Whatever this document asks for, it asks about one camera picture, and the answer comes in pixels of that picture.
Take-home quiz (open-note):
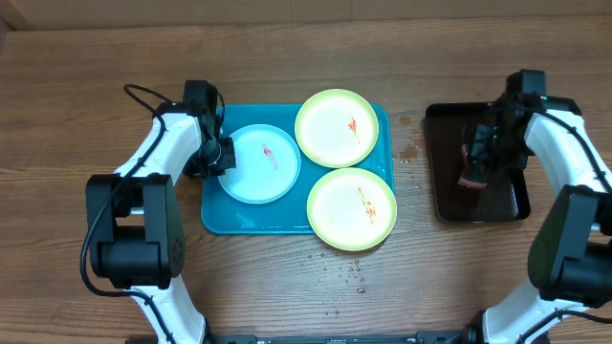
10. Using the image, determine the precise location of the orange and grey sponge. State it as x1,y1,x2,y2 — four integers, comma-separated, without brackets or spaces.
457,144,487,189

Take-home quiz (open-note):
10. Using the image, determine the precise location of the light blue plate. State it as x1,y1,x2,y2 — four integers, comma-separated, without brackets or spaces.
218,124,301,204

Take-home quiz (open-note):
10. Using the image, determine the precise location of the yellow-green plate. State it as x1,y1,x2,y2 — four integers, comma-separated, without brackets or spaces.
295,89,379,168
306,167,397,251

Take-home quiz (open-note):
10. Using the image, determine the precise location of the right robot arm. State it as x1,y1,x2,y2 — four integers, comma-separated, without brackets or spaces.
458,70,611,343

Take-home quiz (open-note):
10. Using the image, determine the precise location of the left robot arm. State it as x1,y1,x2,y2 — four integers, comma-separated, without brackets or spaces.
79,80,236,343

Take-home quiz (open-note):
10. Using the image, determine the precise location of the black rectangular tray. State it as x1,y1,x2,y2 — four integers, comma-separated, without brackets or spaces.
424,102,531,223

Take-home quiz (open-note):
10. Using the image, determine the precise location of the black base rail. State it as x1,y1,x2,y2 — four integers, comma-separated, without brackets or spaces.
213,330,461,344

